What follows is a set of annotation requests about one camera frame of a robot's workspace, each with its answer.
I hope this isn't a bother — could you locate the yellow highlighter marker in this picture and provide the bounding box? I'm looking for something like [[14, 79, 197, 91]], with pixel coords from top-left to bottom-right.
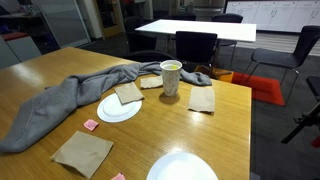
[[168, 65, 178, 70]]

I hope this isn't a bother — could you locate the brown napkin behind cup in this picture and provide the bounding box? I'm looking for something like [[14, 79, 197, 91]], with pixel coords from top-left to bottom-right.
[[141, 76, 163, 89]]

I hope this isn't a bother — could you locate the white patterned paper cup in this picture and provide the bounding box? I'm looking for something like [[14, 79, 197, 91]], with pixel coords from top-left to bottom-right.
[[160, 60, 182, 97]]

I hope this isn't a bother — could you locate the brown napkin right of cup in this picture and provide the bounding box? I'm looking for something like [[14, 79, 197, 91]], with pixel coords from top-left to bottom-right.
[[188, 87, 215, 112]]

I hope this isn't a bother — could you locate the white plate near cup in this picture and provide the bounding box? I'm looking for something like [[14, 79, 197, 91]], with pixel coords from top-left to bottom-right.
[[97, 93, 142, 123]]

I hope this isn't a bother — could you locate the brown napkin on plate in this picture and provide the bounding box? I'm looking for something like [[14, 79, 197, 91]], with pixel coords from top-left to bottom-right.
[[115, 82, 144, 104]]

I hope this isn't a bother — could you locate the black chair under table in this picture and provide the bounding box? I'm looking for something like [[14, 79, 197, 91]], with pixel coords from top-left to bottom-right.
[[125, 50, 175, 62]]

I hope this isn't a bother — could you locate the black chair at table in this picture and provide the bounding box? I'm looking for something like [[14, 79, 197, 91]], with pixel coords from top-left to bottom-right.
[[175, 31, 217, 72]]

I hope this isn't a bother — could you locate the white plate near edge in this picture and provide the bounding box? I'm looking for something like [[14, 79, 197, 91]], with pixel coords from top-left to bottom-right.
[[146, 152, 218, 180]]

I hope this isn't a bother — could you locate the white meeting table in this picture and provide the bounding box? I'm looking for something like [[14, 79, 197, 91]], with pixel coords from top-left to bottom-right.
[[137, 19, 256, 42]]

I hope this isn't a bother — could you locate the pink sticky note at edge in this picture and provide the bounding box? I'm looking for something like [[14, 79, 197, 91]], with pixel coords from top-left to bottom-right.
[[111, 173, 126, 180]]

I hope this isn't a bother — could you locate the large brown napkin front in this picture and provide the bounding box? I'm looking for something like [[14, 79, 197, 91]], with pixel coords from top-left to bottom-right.
[[50, 131, 113, 179]]

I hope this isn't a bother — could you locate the grey sweatshirt cloth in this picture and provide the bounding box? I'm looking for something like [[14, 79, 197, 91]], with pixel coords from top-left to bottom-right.
[[0, 61, 213, 154]]

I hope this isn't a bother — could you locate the black chair on right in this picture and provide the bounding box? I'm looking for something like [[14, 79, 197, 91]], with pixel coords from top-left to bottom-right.
[[240, 25, 320, 105]]

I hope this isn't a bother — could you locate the black camera tripod arm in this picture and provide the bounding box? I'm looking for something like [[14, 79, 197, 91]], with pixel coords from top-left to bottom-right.
[[280, 75, 320, 145]]

